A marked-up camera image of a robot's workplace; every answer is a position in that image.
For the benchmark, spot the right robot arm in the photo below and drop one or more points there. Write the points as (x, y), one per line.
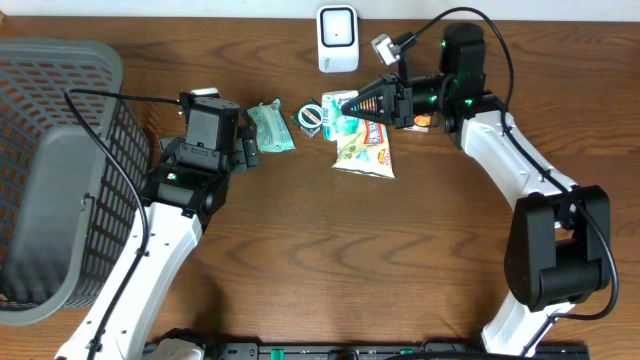
(558, 250)

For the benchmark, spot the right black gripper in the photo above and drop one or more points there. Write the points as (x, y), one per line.
(389, 97)

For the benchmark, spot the dark green round-label box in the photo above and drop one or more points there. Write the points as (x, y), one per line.
(308, 118)

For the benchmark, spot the orange tissue pack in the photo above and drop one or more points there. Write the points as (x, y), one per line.
(421, 123)

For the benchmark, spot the yellow snack bag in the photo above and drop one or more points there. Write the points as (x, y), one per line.
(363, 148)

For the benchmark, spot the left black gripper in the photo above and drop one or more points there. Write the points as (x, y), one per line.
(249, 151)

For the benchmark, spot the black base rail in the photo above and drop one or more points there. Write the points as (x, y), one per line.
(252, 351)

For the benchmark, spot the pale teal wet-wipe pack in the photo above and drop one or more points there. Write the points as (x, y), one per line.
(272, 132)

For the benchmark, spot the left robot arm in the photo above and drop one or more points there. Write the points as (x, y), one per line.
(175, 205)

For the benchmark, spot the teal tissue pack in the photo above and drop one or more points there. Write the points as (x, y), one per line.
(335, 124)

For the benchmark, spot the grey plastic shopping basket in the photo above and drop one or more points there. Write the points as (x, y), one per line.
(71, 155)

